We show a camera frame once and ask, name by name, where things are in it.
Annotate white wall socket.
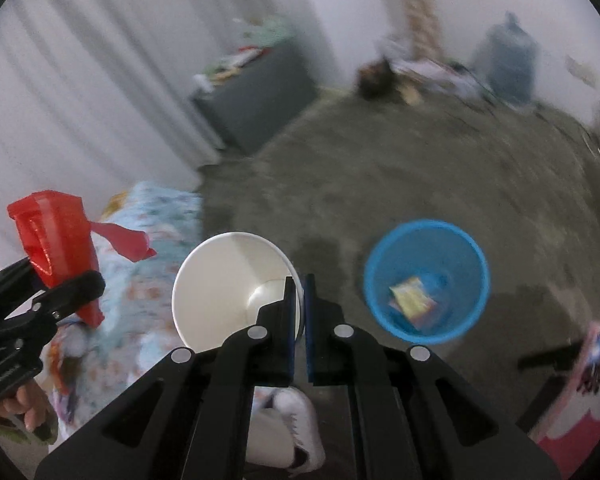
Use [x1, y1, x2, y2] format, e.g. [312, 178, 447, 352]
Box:
[565, 55, 598, 86]

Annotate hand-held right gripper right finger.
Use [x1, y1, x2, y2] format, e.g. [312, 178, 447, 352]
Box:
[305, 274, 563, 480]

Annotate clutter of small toiletries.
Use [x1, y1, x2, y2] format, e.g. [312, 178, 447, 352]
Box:
[194, 45, 266, 92]

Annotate yellow snack wrapper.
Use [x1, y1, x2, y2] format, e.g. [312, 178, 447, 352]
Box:
[389, 276, 438, 331]

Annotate white papers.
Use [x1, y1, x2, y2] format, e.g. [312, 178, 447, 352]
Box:
[390, 57, 486, 103]

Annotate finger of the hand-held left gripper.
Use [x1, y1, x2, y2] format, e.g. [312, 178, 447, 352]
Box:
[32, 270, 106, 323]
[0, 257, 46, 321]

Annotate red snack packet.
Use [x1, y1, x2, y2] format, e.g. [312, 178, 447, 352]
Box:
[7, 190, 157, 328]

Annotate mint green box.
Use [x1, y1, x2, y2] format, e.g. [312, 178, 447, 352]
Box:
[245, 15, 296, 48]

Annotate pink cloth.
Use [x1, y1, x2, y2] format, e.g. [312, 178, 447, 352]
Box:
[527, 320, 600, 476]

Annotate blue water bottle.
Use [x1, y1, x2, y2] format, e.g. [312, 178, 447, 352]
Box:
[472, 10, 538, 106]

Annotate grey curtain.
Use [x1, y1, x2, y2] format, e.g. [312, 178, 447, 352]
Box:
[0, 0, 338, 281]

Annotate patterned cardboard column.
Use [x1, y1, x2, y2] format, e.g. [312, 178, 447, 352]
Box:
[390, 0, 443, 58]

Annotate white paper cup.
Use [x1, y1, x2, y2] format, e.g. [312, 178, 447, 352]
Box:
[171, 231, 308, 351]

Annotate blue plastic bin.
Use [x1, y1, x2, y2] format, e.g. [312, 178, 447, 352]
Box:
[363, 219, 492, 346]

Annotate brown bag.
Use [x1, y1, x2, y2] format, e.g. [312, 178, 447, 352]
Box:
[356, 57, 398, 101]

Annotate gold foil wrapper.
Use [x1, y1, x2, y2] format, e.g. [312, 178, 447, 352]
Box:
[100, 192, 131, 221]

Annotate grey cabinet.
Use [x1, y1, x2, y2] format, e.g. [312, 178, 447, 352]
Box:
[190, 40, 317, 153]

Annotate person's left hand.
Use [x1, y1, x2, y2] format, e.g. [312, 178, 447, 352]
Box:
[0, 377, 49, 433]

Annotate blue floral tablecloth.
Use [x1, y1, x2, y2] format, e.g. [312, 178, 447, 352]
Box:
[45, 181, 206, 431]

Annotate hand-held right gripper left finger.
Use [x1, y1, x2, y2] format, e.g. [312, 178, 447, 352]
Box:
[34, 276, 301, 480]

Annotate person's white shoe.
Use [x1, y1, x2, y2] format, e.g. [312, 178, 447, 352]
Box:
[245, 387, 327, 476]

